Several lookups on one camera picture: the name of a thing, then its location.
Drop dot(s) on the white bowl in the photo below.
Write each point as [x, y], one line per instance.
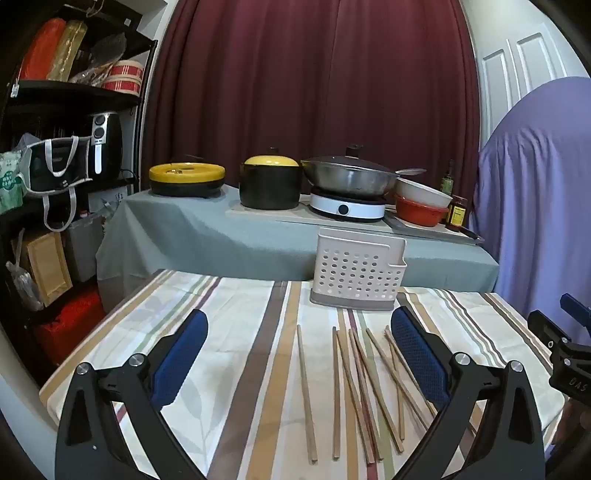
[422, 194]

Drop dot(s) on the black tote bag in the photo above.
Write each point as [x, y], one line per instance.
[46, 166]

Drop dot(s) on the green packet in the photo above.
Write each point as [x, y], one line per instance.
[9, 184]

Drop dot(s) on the red striped round box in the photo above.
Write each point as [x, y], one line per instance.
[122, 76]

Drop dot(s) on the yellow black electric pan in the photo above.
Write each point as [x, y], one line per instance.
[184, 174]

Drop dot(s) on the black pot with yellow lid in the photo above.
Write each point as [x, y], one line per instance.
[270, 189]

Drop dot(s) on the red package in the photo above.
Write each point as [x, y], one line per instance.
[41, 50]

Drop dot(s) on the grey storage box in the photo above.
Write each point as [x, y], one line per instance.
[83, 249]

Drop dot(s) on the maroon curtain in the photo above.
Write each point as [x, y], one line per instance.
[300, 83]

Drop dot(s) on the black air fryer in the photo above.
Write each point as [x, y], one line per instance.
[108, 147]

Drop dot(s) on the white induction cooker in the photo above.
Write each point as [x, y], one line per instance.
[346, 210]

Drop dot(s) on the black shelf rack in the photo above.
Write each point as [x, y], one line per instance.
[69, 90]

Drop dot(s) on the green glass bottle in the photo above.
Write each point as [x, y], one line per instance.
[446, 184]

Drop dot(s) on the steel wok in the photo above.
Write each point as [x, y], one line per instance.
[351, 182]

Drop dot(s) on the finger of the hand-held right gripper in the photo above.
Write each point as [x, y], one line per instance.
[545, 327]
[577, 311]

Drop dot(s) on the white perforated utensil holder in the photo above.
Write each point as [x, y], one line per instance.
[355, 272]

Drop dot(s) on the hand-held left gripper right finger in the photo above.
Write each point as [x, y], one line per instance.
[418, 355]

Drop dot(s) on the light brown wooden box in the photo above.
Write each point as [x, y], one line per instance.
[46, 267]

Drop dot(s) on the crumpled plastic bag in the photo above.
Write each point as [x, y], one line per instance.
[23, 286]

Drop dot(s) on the brown jar with yellow label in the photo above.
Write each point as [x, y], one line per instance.
[457, 214]

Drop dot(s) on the clear plastic bag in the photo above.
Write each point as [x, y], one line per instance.
[108, 48]

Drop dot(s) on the white door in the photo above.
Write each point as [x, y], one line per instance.
[508, 55]

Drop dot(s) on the dark glass wok lid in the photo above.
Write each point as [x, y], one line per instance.
[346, 162]

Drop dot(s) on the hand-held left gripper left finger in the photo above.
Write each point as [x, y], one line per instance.
[182, 355]

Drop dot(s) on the purple cloth-covered object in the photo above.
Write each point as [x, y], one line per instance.
[531, 184]

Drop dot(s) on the red bowl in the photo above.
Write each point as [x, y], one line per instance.
[418, 214]

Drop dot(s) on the striped tablecloth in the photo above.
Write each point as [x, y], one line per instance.
[240, 323]

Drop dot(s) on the gold package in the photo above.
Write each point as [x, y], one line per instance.
[67, 50]

